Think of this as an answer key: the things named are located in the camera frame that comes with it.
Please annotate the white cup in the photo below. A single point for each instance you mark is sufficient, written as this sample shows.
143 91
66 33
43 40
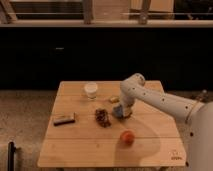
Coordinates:
91 89

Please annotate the black post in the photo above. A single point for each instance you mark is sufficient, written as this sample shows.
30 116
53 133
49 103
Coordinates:
11 153

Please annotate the yellow banana piece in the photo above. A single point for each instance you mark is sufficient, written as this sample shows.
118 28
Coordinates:
114 99

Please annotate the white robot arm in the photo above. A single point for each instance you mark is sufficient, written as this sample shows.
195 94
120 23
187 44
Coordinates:
197 114

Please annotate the blue sponge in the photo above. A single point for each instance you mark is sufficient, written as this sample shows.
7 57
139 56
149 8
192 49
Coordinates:
118 111

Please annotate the dark crumb pile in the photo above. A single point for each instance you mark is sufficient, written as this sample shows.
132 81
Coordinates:
101 116

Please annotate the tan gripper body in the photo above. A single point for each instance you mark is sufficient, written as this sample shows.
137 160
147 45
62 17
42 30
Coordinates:
127 111

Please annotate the orange fruit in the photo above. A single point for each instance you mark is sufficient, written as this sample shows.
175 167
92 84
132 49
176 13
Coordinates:
127 137

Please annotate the dark cabinet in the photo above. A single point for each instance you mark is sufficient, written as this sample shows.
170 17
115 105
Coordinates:
41 58

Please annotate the wooden table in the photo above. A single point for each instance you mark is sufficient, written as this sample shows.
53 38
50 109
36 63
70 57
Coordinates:
85 144

